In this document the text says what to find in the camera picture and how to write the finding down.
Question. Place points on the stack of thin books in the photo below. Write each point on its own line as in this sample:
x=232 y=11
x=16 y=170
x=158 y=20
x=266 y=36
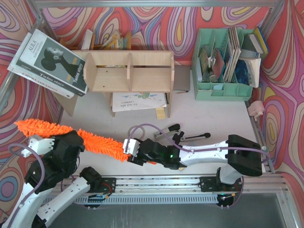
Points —
x=232 y=54

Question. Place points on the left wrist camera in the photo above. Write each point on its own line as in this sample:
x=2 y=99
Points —
x=40 y=145

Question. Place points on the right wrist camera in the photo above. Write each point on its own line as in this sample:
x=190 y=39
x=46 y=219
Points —
x=131 y=147

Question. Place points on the grey black stapler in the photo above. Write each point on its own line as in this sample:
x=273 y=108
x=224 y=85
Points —
x=169 y=131

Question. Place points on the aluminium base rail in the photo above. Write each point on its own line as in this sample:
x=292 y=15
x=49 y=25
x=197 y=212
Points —
x=182 y=184

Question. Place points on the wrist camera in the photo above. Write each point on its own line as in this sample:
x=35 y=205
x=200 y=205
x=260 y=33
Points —
x=131 y=147
x=40 y=145

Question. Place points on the books behind shelf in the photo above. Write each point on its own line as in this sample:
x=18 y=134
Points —
x=115 y=42

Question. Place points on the black handled tool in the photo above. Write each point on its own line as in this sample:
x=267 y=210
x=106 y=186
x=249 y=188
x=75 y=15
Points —
x=181 y=137

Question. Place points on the clear tape roll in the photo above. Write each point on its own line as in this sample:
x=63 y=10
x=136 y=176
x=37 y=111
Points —
x=135 y=132

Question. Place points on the white book under Twins story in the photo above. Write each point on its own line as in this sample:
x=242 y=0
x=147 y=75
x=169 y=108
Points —
x=33 y=77

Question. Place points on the spiral drawing notebook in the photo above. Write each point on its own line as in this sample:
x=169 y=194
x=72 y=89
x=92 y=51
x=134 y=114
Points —
x=138 y=101

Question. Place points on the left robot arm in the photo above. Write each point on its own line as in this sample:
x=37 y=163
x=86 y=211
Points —
x=41 y=178

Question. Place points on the red notebook in organizer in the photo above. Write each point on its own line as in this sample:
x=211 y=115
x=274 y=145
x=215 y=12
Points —
x=218 y=65

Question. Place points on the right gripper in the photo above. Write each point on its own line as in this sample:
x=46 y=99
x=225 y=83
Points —
x=137 y=158

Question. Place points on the wooden bookshelf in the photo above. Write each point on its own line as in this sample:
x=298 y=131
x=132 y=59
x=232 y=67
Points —
x=109 y=71

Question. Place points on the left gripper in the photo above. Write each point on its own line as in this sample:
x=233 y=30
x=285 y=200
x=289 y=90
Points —
x=71 y=138

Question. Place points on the green desk organizer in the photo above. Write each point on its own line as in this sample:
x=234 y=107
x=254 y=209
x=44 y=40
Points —
x=220 y=90

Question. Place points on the pink tape dispenser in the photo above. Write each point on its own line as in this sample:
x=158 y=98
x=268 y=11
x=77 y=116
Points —
x=256 y=109

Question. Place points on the yellow sticky note pad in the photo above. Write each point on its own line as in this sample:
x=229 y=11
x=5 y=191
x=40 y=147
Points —
x=160 y=113

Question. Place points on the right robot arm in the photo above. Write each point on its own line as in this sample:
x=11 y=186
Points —
x=240 y=156

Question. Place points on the orange microfiber duster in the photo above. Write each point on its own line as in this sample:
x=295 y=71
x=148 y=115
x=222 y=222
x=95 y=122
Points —
x=91 y=142

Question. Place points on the blue yellow book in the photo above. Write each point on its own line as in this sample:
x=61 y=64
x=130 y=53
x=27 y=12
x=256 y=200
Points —
x=262 y=41

